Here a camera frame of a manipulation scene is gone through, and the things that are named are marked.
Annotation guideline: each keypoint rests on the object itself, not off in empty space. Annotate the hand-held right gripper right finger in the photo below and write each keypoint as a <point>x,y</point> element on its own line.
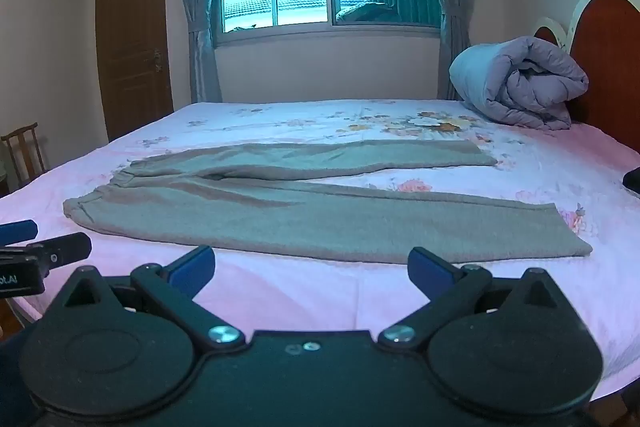
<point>429,272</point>

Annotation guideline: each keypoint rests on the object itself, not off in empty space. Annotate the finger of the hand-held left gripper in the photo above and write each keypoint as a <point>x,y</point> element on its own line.
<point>17,232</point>
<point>65,248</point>

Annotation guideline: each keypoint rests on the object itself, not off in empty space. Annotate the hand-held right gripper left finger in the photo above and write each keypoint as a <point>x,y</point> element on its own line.
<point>192,271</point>

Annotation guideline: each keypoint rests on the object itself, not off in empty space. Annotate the grey pants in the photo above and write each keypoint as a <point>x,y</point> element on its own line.
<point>300,227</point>

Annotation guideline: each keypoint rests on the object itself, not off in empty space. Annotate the wooden chair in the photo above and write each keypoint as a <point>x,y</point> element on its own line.
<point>25,157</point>

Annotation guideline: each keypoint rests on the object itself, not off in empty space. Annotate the bed with floral pink sheet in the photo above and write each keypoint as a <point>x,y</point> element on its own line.
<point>280,297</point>

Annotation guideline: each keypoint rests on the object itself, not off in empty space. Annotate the rolled lilac quilt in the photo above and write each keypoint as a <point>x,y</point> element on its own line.
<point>520,82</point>

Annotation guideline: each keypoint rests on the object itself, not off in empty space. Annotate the brown wooden door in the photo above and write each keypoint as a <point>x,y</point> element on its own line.
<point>130,47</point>

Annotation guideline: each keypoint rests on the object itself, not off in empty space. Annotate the dark object at bed edge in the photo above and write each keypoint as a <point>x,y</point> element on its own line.
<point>632,181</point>

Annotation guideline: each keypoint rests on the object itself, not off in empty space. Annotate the bundle on window sill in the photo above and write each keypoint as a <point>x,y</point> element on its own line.
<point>367,12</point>

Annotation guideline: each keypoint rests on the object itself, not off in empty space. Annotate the wooden headboard with white trim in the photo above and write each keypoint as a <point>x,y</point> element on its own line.
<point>610,57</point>

